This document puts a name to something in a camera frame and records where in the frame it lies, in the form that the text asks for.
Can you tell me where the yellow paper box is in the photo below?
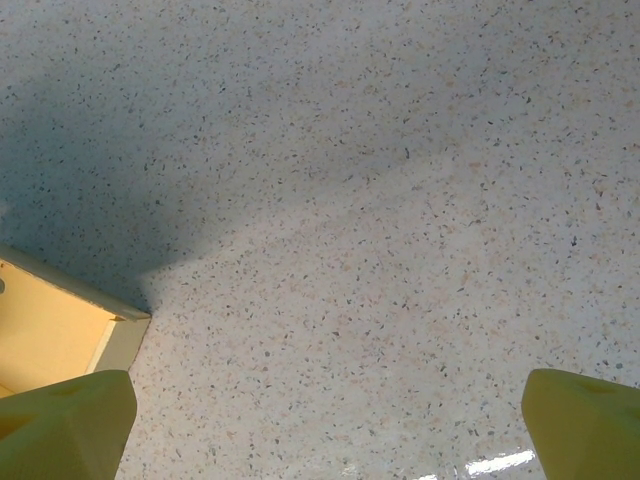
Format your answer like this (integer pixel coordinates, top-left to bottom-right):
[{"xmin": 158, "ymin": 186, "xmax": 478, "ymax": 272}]
[{"xmin": 0, "ymin": 243, "xmax": 153, "ymax": 401}]

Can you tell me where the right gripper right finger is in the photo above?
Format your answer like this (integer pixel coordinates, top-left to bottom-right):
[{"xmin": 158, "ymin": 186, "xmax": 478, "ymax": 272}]
[{"xmin": 521, "ymin": 368, "xmax": 640, "ymax": 480}]

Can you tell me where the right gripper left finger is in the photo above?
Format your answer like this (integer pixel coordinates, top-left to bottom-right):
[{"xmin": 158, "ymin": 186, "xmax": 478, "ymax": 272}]
[{"xmin": 0, "ymin": 368, "xmax": 139, "ymax": 480}]

